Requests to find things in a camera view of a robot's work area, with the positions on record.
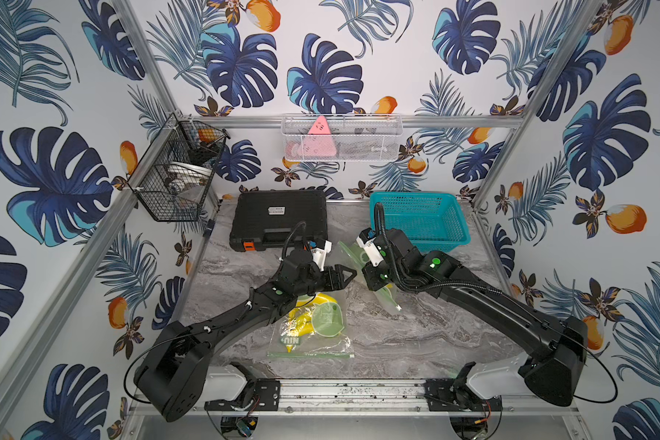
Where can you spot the zip-top bag green print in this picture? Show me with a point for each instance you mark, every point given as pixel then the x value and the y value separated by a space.
pixel 371 277

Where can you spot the black wire basket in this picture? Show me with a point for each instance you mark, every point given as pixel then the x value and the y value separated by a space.
pixel 178 170

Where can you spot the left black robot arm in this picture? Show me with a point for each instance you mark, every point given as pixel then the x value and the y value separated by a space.
pixel 173 372

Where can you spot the pink triangle card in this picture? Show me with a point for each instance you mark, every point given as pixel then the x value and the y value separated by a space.
pixel 319 141

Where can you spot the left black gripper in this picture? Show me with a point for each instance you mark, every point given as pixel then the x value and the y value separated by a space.
pixel 330 277

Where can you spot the yellow bananas in left bag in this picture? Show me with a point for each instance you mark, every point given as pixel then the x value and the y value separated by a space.
pixel 322 316

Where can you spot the teal plastic basket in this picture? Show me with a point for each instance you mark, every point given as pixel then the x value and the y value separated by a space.
pixel 431 220

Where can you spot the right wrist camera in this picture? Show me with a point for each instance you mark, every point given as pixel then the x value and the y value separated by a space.
pixel 371 250

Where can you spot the left zip-top bag with bananas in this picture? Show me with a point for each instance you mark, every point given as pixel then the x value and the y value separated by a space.
pixel 312 346

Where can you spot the clear mesh wall tray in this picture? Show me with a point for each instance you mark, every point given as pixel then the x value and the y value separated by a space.
pixel 370 138

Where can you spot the black plastic tool case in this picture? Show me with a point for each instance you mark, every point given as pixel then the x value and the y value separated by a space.
pixel 264 219

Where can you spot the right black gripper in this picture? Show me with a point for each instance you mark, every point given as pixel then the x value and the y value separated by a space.
pixel 371 281

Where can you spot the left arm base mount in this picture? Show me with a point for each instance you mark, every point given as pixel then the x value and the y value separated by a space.
pixel 258 395

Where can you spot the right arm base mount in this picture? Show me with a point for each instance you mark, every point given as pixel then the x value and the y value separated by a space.
pixel 446 395

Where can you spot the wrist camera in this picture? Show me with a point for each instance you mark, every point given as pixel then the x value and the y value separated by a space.
pixel 320 251
pixel 371 250

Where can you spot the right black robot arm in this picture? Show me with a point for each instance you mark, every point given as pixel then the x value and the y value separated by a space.
pixel 553 351

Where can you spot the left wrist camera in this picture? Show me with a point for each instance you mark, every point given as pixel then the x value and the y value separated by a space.
pixel 320 251

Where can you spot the aluminium front rail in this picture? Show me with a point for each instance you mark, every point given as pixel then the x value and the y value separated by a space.
pixel 364 397

